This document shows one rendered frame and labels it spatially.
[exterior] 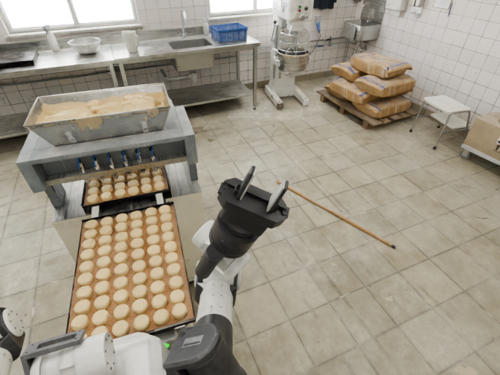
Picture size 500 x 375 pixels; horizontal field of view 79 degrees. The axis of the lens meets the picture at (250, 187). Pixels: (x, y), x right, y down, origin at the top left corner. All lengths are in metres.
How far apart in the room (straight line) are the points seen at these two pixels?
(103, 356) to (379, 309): 1.91
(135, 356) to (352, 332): 1.63
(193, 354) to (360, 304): 1.72
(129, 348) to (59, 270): 1.99
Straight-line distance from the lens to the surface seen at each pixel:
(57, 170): 1.62
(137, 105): 1.48
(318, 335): 2.10
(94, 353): 0.62
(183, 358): 0.68
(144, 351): 0.72
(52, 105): 1.69
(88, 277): 1.28
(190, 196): 1.63
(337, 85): 4.43
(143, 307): 1.14
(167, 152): 1.55
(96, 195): 1.62
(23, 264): 2.87
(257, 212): 0.50
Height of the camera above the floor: 1.87
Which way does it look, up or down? 39 degrees down
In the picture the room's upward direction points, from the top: straight up
